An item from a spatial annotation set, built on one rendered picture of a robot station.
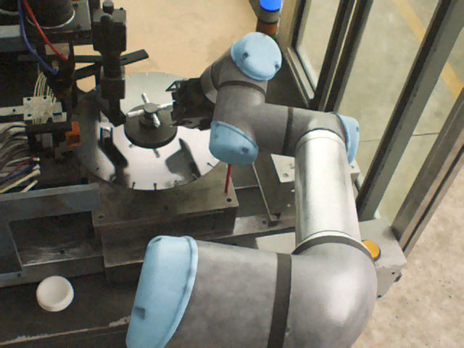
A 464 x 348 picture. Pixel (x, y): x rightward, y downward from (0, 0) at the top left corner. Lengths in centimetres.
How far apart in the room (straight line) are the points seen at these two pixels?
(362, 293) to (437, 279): 176
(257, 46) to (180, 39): 88
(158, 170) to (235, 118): 34
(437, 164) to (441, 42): 21
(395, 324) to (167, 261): 170
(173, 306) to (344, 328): 16
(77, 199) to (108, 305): 25
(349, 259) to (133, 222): 71
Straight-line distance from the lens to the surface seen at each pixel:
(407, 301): 227
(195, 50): 176
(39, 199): 112
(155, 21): 186
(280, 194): 131
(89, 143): 125
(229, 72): 94
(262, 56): 93
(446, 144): 106
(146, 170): 120
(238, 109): 90
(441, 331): 227
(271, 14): 130
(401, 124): 113
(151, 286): 56
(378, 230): 125
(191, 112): 109
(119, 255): 124
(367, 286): 62
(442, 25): 100
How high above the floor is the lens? 188
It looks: 51 degrees down
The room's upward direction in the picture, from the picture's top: 9 degrees clockwise
